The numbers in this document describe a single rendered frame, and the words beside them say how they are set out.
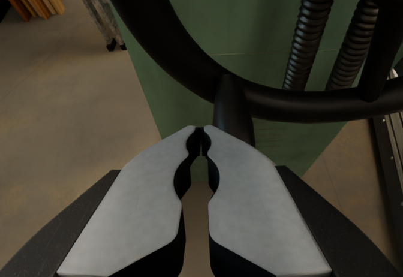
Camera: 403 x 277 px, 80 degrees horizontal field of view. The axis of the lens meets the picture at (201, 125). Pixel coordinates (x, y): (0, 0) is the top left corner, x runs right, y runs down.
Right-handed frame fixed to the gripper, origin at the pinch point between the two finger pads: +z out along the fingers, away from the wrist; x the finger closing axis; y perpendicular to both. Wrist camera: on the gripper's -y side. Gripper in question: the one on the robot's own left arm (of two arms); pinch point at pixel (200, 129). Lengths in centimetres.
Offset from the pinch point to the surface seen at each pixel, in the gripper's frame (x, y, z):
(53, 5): -91, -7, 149
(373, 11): 13.6, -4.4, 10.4
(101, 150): -44, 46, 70
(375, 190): 56, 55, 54
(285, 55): 12.6, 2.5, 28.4
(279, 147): 19, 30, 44
